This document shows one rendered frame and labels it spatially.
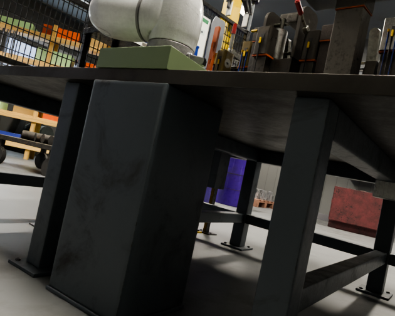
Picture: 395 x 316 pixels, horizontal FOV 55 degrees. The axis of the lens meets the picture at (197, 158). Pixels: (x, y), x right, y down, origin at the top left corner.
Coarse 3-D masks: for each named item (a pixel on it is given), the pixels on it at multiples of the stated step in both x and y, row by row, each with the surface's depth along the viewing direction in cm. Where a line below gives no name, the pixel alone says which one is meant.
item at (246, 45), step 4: (244, 44) 173; (248, 44) 171; (252, 44) 171; (244, 48) 173; (248, 48) 171; (244, 52) 171; (248, 52) 171; (240, 56) 174; (244, 56) 172; (248, 56) 170; (240, 60) 172; (244, 60) 172; (248, 60) 170; (240, 64) 173; (244, 64) 171; (240, 68) 174; (244, 68) 172
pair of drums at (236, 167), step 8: (232, 160) 587; (240, 160) 584; (232, 168) 586; (240, 168) 584; (232, 176) 584; (240, 176) 584; (224, 184) 588; (232, 184) 583; (240, 184) 584; (224, 192) 586; (232, 192) 583; (216, 200) 596; (224, 200) 585; (232, 200) 582
